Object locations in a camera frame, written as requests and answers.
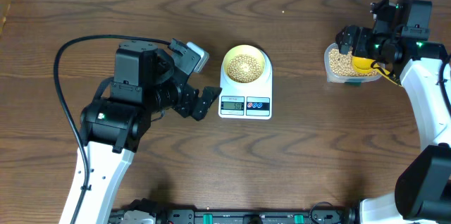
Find yellow measuring scoop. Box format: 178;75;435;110
352;56;401;86

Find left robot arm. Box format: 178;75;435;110
54;36;221;223

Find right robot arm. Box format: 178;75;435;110
335;0;450;223

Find soybeans in bowl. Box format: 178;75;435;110
226;54;263;83

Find white digital kitchen scale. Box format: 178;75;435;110
218;51;273;120

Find pale yellow bowl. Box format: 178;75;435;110
223;44;266;79

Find soybeans in container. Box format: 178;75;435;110
328;49;377;77

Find clear plastic container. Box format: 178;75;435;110
324;43;381;84

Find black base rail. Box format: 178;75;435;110
107;199;360;224

